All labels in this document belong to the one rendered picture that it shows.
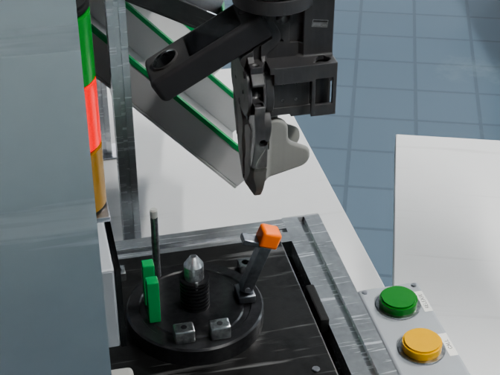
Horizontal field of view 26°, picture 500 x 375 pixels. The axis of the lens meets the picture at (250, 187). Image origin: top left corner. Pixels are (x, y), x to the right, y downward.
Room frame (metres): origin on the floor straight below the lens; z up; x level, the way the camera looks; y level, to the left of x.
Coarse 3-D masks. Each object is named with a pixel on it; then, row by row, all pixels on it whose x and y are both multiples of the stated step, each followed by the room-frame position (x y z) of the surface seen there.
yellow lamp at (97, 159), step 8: (96, 152) 0.63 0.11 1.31; (96, 160) 0.63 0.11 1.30; (96, 168) 0.63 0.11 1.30; (96, 176) 0.63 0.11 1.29; (104, 176) 0.64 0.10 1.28; (96, 184) 0.63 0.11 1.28; (104, 184) 0.64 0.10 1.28; (96, 192) 0.63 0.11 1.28; (104, 192) 0.64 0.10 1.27; (96, 200) 0.63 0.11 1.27; (104, 200) 0.64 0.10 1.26; (96, 208) 0.63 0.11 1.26
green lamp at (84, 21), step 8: (88, 8) 0.65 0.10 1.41; (80, 16) 0.63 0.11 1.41; (88, 16) 0.64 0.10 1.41; (80, 24) 0.63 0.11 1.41; (88, 24) 0.64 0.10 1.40; (80, 32) 0.63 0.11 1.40; (88, 32) 0.64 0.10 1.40; (80, 40) 0.63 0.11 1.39; (88, 40) 0.63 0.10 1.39; (80, 48) 0.63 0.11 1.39; (88, 48) 0.63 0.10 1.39; (88, 56) 0.63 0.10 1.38; (88, 64) 0.63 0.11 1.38; (88, 72) 0.63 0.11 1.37; (88, 80) 0.63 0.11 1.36
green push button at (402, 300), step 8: (392, 288) 0.90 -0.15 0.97; (400, 288) 0.90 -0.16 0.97; (384, 296) 0.89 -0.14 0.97; (392, 296) 0.89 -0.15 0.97; (400, 296) 0.89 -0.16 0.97; (408, 296) 0.89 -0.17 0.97; (416, 296) 0.89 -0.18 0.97; (384, 304) 0.88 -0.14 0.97; (392, 304) 0.87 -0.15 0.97; (400, 304) 0.87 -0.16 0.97; (408, 304) 0.87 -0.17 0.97; (416, 304) 0.88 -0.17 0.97; (392, 312) 0.87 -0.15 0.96; (400, 312) 0.87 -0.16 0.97; (408, 312) 0.87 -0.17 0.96
